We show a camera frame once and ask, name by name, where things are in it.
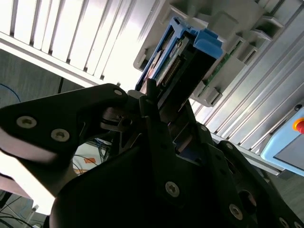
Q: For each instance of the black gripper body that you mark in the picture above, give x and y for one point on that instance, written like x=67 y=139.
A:
x=107 y=202

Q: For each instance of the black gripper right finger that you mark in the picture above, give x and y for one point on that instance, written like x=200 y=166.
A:
x=225 y=171

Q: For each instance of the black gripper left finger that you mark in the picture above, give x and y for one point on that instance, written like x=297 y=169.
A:
x=59 y=114

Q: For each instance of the hard disk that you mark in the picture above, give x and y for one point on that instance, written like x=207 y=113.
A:
x=207 y=46

